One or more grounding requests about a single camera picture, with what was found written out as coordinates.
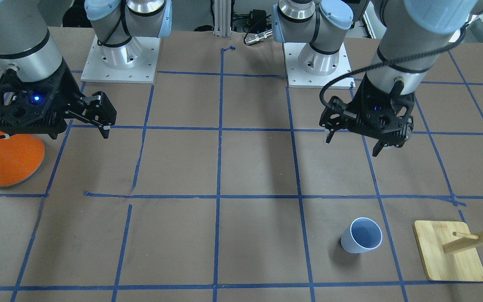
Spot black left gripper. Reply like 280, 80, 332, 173
319, 73, 414, 157

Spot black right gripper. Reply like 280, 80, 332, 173
41, 59, 117, 139

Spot light blue plastic cup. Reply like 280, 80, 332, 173
340, 217, 383, 254

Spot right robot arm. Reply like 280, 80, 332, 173
0, 0, 173, 139

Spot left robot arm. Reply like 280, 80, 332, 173
272, 0, 483, 156

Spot wooden cup rack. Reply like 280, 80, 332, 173
413, 220, 483, 282

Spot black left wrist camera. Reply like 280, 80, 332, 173
351, 75, 415, 148

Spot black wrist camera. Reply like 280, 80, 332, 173
351, 75, 415, 148
0, 67, 67, 139

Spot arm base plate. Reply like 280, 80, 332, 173
283, 43, 351, 89
80, 37, 162, 84

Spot silver cable connector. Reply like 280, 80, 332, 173
244, 29, 273, 46

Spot tangled black cables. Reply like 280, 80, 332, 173
231, 8, 273, 34

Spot aluminium frame post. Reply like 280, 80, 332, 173
212, 0, 232, 39

